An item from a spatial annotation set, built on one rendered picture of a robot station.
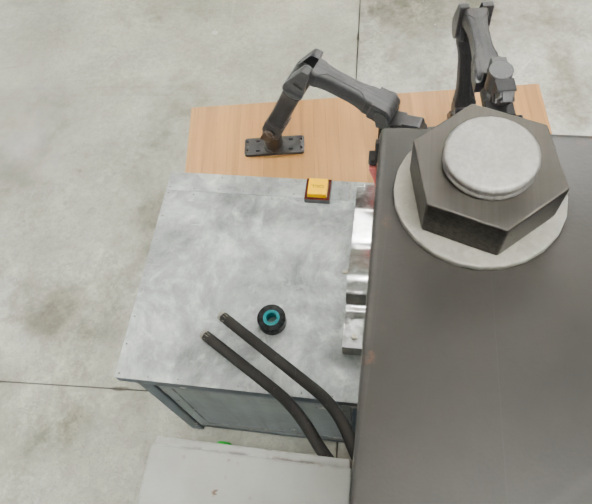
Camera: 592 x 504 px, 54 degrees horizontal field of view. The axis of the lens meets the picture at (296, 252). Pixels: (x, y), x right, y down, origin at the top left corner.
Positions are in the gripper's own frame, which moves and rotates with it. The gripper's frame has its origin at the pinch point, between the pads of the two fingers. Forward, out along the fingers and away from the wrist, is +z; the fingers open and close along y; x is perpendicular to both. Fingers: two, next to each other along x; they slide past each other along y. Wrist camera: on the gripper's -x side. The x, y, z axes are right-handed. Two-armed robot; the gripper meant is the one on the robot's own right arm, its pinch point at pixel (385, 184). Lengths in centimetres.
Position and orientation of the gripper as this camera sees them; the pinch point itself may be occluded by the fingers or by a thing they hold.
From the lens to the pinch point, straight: 173.5
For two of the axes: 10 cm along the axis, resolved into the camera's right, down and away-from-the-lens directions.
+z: 0.3, 8.3, 5.6
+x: 1.5, -5.6, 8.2
